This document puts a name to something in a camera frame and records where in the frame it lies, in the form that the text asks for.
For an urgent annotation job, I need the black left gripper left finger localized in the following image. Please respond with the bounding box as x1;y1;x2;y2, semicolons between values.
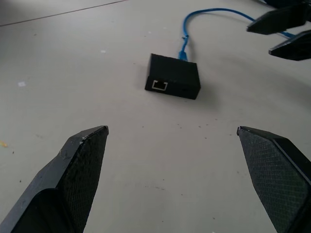
0;125;109;233

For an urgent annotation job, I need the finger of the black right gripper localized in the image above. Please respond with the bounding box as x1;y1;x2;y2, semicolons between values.
268;30;311;62
246;1;311;36

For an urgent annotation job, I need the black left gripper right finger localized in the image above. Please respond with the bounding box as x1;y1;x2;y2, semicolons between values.
236;125;311;233

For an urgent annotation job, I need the black ethernet port box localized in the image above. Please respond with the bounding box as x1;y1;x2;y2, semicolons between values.
144;53;202;100

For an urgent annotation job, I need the blue Ethernet cable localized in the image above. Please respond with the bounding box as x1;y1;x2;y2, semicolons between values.
178;7;296;61

